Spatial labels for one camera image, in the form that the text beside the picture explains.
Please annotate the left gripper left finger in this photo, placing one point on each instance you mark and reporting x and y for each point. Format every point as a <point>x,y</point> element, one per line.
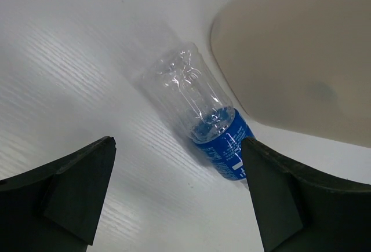
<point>57,206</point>

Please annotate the cream plastic bin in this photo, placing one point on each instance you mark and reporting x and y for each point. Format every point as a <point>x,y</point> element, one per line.
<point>299,65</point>

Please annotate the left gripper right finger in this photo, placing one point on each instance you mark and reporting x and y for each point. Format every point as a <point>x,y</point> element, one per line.
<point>299,208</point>

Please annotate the blue label bottle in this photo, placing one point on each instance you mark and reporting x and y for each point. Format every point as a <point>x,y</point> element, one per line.
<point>195,106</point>

